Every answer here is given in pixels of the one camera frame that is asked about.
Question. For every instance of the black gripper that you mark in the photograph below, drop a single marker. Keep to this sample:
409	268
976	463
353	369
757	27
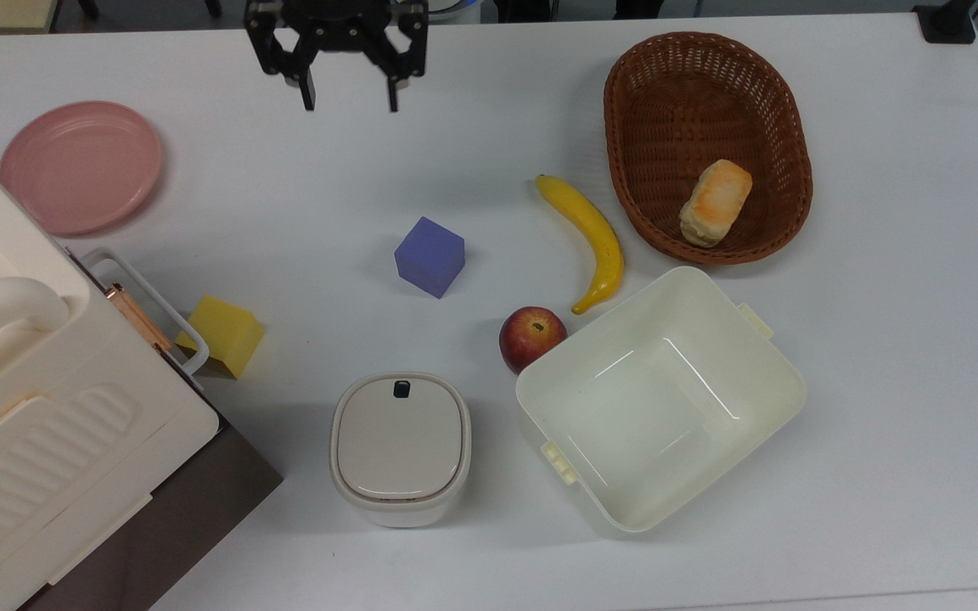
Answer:
336	21

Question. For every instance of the purple foam cube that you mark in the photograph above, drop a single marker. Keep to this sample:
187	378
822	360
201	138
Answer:
429	255

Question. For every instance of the pink plastic plate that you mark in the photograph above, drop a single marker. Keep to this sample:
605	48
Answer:
81	165

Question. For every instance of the yellow foam cube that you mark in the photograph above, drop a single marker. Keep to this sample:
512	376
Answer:
224	335

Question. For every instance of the yellow banana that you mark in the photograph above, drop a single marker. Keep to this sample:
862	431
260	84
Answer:
595	233

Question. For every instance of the brown wicker basket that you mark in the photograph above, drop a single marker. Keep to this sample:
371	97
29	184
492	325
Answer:
667	110

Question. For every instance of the red apple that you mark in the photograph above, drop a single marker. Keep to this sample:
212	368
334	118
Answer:
530	335

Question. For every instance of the cream lidded trash can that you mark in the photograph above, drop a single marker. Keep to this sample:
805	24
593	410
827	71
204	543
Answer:
400	445

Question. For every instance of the toasted bread loaf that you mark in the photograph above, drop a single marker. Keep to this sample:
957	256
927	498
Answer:
716	204

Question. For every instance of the white square plastic tub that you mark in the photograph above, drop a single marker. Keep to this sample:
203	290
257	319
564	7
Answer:
659	407

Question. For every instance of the cream toaster oven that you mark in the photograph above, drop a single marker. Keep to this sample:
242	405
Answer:
47	441

